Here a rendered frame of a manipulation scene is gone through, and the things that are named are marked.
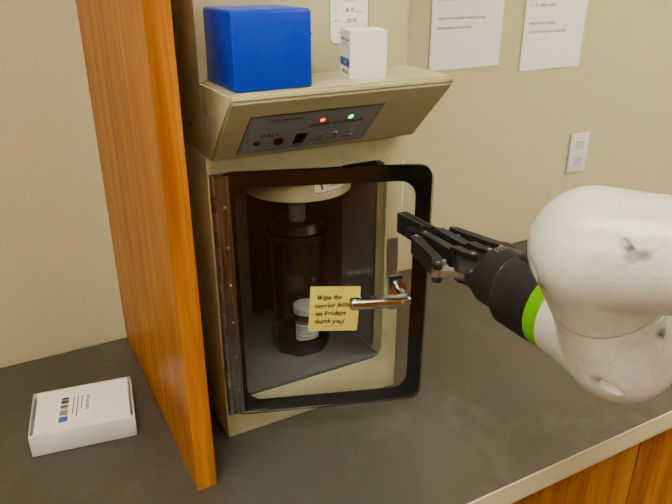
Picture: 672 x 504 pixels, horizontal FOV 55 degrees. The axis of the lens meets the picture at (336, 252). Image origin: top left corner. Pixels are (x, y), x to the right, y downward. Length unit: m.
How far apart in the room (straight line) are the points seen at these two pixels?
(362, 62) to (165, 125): 0.27
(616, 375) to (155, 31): 0.58
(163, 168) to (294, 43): 0.21
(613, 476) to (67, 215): 1.12
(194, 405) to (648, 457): 0.85
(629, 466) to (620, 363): 0.74
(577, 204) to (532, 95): 1.26
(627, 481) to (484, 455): 0.37
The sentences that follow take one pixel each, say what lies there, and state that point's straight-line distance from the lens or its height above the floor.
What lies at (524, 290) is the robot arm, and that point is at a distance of 0.70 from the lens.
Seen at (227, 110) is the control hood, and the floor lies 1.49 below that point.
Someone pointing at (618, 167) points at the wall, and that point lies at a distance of 2.14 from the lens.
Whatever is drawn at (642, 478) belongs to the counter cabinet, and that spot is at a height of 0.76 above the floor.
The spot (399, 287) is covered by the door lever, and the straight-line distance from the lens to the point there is 0.97.
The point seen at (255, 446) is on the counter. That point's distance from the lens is 1.09.
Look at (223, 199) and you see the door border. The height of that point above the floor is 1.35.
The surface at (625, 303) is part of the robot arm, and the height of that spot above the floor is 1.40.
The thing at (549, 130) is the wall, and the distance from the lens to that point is 1.88.
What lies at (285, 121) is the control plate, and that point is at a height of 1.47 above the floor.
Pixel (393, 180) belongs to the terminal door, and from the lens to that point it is 0.92.
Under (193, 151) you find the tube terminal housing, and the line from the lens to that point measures 0.94.
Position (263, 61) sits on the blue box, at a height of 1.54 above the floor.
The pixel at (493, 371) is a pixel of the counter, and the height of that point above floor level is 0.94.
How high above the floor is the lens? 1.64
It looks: 24 degrees down
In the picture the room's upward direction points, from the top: straight up
